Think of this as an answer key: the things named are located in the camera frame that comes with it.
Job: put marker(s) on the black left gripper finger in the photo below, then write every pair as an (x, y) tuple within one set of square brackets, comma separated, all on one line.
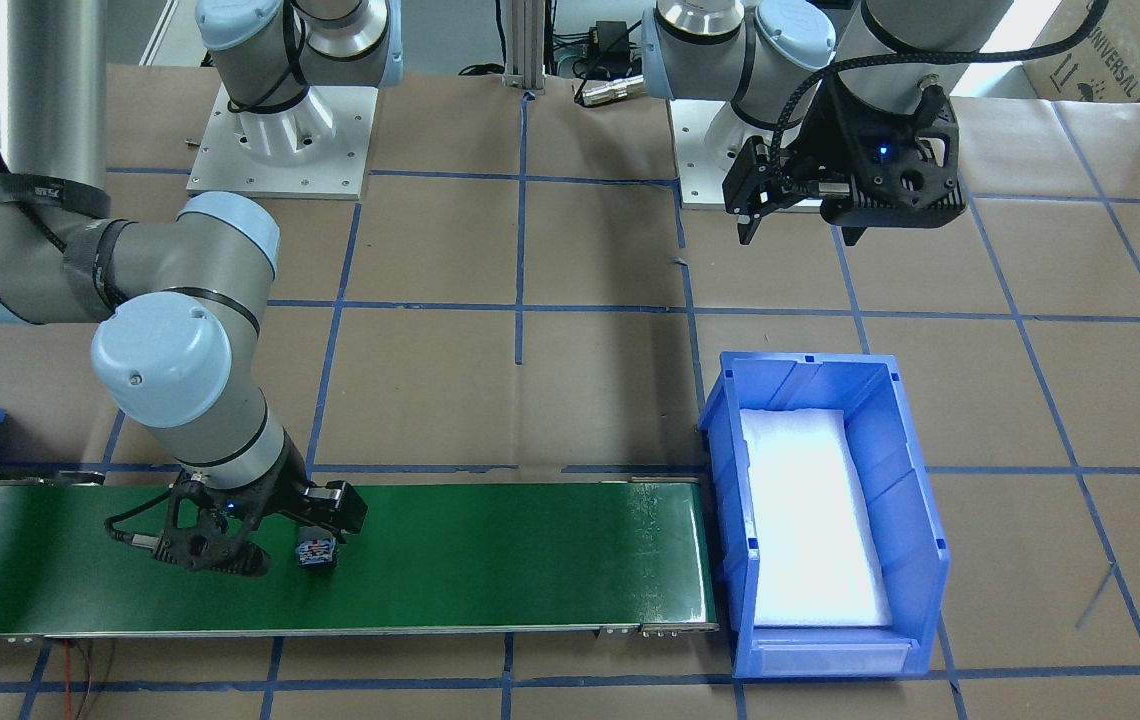
[(755, 187), (851, 234)]

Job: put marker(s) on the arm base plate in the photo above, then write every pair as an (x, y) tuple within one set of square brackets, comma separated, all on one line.
[(316, 150), (706, 136)]

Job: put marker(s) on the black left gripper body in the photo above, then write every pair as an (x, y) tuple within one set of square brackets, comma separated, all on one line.
[(818, 143)]

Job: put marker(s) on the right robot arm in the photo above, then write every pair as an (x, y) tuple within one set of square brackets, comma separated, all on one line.
[(178, 306)]

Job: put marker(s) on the cardboard box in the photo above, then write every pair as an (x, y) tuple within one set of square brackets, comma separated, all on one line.
[(1103, 67)]

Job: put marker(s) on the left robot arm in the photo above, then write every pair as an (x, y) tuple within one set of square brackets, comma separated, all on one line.
[(768, 58)]

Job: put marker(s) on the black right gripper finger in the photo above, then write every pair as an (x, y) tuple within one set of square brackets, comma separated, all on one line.
[(336, 508)]

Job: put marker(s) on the green conveyor belt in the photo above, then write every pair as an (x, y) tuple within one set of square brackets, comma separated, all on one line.
[(506, 557)]

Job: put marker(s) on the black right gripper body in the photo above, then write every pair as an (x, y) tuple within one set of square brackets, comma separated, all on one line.
[(287, 494)]

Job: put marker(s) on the white foam pad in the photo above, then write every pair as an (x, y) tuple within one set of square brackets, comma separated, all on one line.
[(818, 565)]

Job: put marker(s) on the yellow mushroom push button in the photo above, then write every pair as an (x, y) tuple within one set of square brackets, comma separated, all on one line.
[(316, 548)]

